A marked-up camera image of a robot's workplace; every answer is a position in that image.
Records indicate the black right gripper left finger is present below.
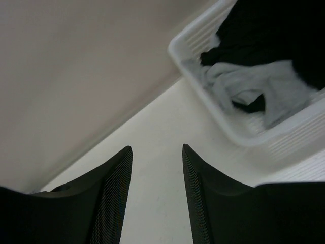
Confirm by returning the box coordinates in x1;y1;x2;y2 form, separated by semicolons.
1;146;133;243

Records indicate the white plastic laundry basket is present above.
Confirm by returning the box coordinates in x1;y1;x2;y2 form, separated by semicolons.
168;0;325;157

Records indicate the grey tank top in basket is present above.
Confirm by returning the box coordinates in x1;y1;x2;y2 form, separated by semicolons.
181;35;319;129

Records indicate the black tank top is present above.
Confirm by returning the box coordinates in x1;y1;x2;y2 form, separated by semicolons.
200;0;325;114

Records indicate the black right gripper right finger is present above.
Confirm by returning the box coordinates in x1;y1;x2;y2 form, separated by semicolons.
182;144;324;243

